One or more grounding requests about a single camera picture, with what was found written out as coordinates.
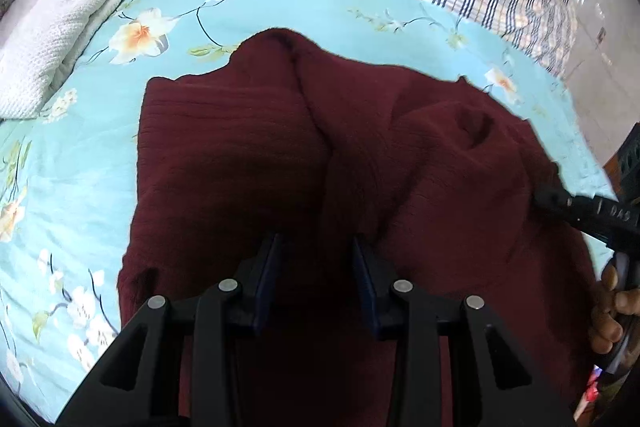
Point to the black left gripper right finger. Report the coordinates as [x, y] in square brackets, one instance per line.
[455, 361]

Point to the white textured pillow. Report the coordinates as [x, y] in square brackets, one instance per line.
[42, 50]

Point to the person's right hand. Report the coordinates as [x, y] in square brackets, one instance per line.
[605, 330]

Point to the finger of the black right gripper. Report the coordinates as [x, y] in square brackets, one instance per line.
[560, 205]

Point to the dark red knit sweater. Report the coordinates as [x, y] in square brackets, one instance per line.
[290, 140]

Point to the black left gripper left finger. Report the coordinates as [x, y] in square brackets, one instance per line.
[170, 364]

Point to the light blue floral bedsheet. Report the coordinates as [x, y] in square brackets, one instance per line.
[68, 177]

